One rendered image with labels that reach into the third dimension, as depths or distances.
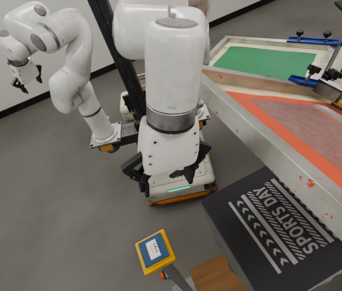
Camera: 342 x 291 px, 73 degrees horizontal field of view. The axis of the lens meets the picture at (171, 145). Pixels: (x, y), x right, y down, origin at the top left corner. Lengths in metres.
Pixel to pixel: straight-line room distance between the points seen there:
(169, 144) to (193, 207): 1.77
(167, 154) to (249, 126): 0.16
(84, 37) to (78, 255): 1.86
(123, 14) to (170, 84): 0.12
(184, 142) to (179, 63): 0.14
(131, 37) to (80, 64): 0.55
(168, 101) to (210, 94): 0.24
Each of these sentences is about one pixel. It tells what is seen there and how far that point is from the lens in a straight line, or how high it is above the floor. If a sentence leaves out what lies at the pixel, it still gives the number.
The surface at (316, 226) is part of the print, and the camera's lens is 1.03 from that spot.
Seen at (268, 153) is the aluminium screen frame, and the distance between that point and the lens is 0.41.
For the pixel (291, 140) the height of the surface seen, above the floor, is 1.45.
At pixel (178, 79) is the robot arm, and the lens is 0.29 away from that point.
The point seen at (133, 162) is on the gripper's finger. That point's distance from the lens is 0.38.
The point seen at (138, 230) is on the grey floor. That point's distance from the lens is 2.15.
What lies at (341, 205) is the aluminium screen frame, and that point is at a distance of 0.37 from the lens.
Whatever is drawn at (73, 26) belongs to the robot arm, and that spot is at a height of 1.66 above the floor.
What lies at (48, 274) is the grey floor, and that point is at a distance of 2.43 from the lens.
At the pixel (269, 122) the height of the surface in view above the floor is 1.45.
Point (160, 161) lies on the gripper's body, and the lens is 0.38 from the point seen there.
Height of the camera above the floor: 1.86
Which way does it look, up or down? 46 degrees down
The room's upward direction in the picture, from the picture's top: 19 degrees counter-clockwise
